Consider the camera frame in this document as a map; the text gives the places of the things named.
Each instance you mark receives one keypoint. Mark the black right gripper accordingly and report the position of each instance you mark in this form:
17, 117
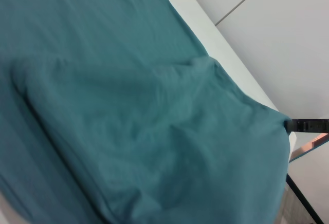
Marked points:
317, 125

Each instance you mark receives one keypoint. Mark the teal blue printed t-shirt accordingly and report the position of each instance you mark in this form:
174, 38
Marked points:
128, 105

